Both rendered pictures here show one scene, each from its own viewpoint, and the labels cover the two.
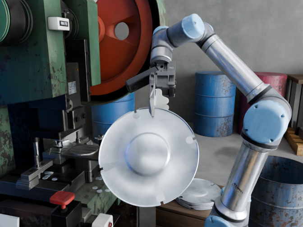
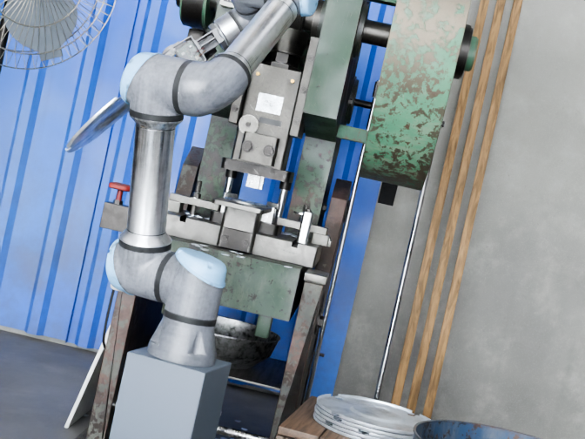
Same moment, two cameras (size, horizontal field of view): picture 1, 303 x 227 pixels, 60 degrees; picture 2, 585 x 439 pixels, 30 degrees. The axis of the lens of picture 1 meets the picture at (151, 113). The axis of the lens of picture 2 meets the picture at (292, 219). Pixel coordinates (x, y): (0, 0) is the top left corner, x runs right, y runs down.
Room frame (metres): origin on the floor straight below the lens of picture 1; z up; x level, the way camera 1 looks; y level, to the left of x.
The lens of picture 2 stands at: (0.64, -2.70, 0.92)
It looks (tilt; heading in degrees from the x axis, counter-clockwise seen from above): 3 degrees down; 78
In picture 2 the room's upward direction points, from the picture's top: 13 degrees clockwise
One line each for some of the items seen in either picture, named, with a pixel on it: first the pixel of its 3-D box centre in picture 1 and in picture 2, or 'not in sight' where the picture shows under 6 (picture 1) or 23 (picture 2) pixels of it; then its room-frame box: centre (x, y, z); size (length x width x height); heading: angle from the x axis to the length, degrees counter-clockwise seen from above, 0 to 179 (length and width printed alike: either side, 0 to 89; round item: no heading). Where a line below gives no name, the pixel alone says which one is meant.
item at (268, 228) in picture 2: (60, 159); (246, 221); (1.15, 0.43, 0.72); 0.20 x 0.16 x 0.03; 165
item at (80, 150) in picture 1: (94, 164); (238, 226); (1.11, 0.26, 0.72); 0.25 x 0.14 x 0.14; 75
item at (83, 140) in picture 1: (79, 140); (305, 222); (1.32, 0.38, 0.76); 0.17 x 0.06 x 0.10; 165
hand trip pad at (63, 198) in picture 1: (62, 205); (118, 197); (0.77, 0.30, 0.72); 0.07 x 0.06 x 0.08; 75
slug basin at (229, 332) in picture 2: not in sight; (219, 342); (1.15, 0.43, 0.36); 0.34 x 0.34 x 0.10
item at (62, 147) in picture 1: (61, 152); (249, 209); (1.15, 0.42, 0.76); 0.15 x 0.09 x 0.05; 165
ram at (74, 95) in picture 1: (62, 93); (269, 114); (1.14, 0.39, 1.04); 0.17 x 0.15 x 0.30; 75
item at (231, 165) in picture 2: (57, 130); (257, 174); (1.15, 0.43, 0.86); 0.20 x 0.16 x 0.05; 165
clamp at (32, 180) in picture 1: (35, 167); (192, 197); (0.99, 0.47, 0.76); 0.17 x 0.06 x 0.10; 165
